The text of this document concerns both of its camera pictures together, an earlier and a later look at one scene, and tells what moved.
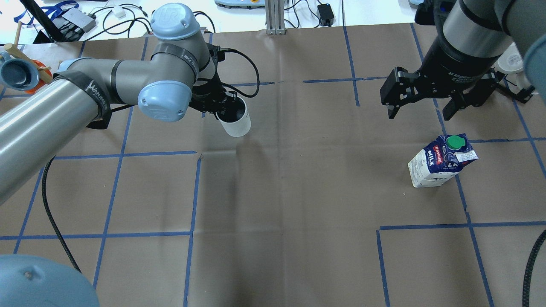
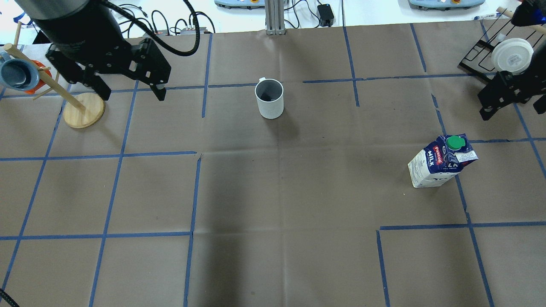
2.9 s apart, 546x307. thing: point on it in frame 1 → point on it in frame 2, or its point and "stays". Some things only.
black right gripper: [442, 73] → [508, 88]
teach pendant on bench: [249, 4] stays
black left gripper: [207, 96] → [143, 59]
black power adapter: [326, 16] stays
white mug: [234, 117] → [269, 94]
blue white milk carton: [442, 159] stays
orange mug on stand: [39, 64] stays
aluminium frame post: [274, 17] stays
